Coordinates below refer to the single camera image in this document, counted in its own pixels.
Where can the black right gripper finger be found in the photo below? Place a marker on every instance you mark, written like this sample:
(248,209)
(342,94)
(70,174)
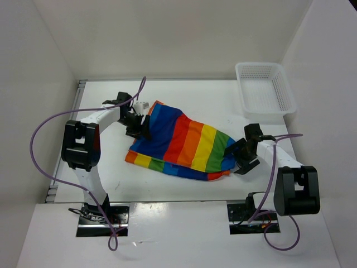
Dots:
(245,167)
(235,148)

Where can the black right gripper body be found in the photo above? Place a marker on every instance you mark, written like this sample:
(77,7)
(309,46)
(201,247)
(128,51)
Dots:
(245,156)

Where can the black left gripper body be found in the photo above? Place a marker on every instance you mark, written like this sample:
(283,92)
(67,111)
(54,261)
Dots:
(133,122)

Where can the rainbow striped shorts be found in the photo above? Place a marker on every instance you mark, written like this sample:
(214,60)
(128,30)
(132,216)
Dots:
(180,146)

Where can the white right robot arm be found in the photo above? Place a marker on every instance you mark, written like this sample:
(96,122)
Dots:
(296,186)

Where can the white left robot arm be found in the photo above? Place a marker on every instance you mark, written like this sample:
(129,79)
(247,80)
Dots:
(81,144)

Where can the white plastic basket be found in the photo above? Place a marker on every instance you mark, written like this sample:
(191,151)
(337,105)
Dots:
(264,90)

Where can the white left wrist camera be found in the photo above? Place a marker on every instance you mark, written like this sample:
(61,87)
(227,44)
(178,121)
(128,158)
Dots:
(140,108)

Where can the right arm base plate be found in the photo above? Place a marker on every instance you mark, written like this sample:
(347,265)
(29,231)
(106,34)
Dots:
(238,215)

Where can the aluminium table edge rail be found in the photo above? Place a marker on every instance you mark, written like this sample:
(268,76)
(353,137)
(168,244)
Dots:
(53,187)

